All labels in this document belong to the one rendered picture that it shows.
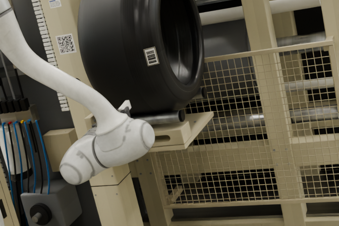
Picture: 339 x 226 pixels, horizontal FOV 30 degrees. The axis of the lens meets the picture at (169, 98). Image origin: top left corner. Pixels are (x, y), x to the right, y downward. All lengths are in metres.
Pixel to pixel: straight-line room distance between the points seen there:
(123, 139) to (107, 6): 0.62
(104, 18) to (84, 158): 0.58
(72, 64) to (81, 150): 0.74
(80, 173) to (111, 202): 0.87
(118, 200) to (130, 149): 0.91
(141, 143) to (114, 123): 0.09
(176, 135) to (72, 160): 0.60
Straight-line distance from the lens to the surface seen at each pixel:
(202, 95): 2.54
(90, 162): 1.81
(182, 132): 2.28
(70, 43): 2.47
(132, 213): 2.70
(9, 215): 2.54
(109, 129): 1.73
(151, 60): 2.13
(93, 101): 1.74
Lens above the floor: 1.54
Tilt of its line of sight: 14 degrees down
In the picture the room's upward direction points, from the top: 13 degrees counter-clockwise
